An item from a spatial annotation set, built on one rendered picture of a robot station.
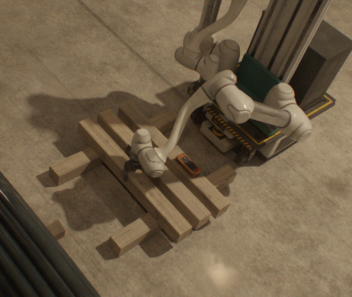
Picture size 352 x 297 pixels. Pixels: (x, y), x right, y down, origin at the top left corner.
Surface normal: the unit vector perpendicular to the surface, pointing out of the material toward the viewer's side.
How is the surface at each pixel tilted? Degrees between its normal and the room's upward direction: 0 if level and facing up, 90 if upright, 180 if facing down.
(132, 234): 0
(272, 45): 90
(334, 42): 0
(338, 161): 0
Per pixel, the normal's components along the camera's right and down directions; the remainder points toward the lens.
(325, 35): 0.23, -0.66
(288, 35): -0.72, 0.38
